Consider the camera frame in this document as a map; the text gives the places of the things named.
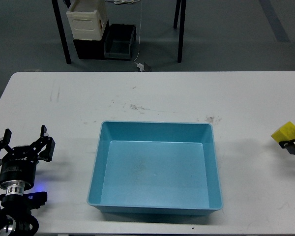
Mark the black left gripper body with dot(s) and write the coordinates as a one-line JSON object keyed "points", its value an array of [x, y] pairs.
{"points": [[19, 165]]}

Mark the yellow wooden block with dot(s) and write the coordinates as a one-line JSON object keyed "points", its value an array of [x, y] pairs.
{"points": [[285, 133]]}

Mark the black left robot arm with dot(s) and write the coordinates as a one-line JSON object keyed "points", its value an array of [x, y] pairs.
{"points": [[16, 205]]}

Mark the blue plastic center box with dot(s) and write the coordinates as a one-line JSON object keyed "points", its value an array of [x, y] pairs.
{"points": [[156, 168]]}

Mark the black storage bin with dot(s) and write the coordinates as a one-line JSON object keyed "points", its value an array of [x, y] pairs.
{"points": [[91, 49]]}

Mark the white power adapter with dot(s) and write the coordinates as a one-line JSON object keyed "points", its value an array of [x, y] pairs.
{"points": [[140, 67]]}

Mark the dark grey open bin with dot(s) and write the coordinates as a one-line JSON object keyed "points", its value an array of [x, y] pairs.
{"points": [[119, 41]]}

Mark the cream plastic crate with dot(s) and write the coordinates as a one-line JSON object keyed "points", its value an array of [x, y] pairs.
{"points": [[87, 19]]}

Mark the black left table leg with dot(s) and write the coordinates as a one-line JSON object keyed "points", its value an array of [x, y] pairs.
{"points": [[59, 23]]}

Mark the black table leg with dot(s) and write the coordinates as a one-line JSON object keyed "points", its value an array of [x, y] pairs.
{"points": [[59, 23], [179, 20]]}

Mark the black right table leg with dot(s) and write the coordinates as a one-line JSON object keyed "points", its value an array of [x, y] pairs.
{"points": [[179, 20]]}

